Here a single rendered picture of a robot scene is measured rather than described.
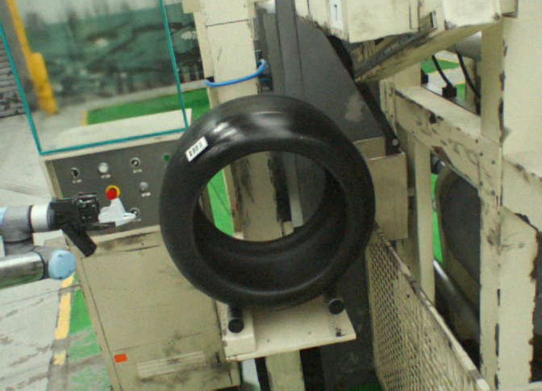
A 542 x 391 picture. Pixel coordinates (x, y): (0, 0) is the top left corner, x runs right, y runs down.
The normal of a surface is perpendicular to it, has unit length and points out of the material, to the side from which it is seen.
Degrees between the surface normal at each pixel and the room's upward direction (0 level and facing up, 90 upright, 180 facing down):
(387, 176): 90
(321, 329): 0
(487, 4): 72
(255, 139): 79
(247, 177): 90
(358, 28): 90
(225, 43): 90
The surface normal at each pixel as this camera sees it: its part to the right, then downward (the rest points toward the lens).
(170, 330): 0.12, 0.33
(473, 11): 0.07, 0.06
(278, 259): -0.08, -0.54
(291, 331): -0.14, -0.92
